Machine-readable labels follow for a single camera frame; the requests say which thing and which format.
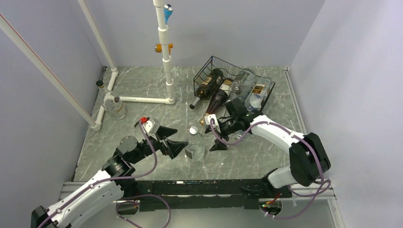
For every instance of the clear round cork-stoppered bottle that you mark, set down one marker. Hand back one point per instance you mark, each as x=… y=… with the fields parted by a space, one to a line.
x=111 y=102

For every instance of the clear square bottle black cap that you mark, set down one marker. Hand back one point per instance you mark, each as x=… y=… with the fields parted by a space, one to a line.
x=258 y=94

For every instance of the white PVC pipe frame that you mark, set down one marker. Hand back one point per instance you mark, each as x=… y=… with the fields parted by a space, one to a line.
x=162 y=47

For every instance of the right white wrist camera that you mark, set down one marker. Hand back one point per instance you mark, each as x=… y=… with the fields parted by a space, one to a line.
x=210 y=119

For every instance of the dark gold-foil wine bottle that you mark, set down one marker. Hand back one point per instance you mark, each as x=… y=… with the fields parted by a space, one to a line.
x=218 y=99

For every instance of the dark green wine bottle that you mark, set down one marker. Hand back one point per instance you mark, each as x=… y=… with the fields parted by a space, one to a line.
x=208 y=86

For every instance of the aluminium frame rail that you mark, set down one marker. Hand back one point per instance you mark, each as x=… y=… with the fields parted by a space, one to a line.
x=270 y=207

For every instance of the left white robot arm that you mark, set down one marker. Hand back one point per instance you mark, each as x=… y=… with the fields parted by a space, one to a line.
x=114 y=181

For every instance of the blue pipe clip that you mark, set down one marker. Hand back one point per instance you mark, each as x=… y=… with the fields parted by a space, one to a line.
x=168 y=10

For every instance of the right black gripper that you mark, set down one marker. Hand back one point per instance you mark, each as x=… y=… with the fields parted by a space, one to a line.
x=218 y=146

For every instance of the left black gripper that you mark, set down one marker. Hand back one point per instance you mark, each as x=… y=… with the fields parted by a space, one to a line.
x=173 y=147

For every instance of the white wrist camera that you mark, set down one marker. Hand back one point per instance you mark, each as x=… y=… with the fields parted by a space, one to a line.
x=210 y=119
x=150 y=125

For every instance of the clear bottle silver cap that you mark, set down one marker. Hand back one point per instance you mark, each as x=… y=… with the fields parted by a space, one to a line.
x=195 y=150

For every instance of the clear bottle dark label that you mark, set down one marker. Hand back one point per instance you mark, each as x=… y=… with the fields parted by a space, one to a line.
x=242 y=85

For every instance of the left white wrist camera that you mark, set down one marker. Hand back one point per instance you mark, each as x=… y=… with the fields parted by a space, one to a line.
x=150 y=125

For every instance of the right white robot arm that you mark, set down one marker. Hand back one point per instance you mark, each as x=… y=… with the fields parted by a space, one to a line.
x=308 y=160

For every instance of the blue square glass bottle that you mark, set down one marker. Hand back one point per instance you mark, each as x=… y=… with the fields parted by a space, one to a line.
x=240 y=136

